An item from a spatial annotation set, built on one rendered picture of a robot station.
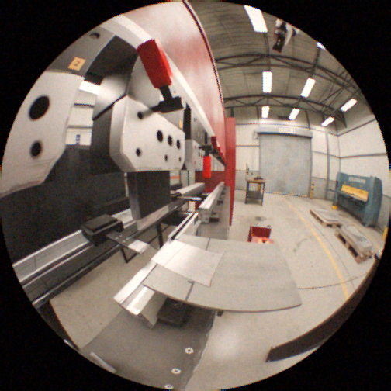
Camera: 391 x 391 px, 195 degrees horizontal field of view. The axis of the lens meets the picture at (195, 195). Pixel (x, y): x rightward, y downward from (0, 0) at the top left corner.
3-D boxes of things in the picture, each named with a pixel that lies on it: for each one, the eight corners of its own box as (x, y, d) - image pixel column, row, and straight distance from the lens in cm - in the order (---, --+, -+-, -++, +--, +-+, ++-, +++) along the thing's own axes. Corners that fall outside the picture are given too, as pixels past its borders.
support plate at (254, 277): (299, 306, 25) (302, 303, 24) (143, 286, 23) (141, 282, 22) (276, 246, 35) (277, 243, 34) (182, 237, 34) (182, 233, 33)
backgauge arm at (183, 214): (198, 230, 87) (199, 212, 81) (136, 217, 119) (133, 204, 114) (202, 225, 94) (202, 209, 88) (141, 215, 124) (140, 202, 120)
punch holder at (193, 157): (192, 170, 28) (192, 108, 33) (163, 171, 32) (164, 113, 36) (205, 170, 43) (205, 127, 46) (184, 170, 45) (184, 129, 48)
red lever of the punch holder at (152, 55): (163, 36, 16) (187, 105, 16) (131, 52, 18) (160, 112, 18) (155, 34, 15) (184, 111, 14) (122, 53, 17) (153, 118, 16)
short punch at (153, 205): (143, 232, 19) (135, 171, 17) (134, 230, 21) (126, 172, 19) (171, 212, 27) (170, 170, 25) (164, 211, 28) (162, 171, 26)
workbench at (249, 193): (263, 206, 436) (267, 164, 422) (243, 204, 435) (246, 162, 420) (261, 196, 611) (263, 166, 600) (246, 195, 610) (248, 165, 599)
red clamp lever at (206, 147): (211, 178, 32) (212, 143, 33) (197, 178, 33) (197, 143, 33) (212, 178, 33) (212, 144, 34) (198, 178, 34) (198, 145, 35)
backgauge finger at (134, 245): (129, 271, 27) (122, 252, 24) (82, 236, 48) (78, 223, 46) (160, 241, 33) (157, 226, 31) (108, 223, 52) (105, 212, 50)
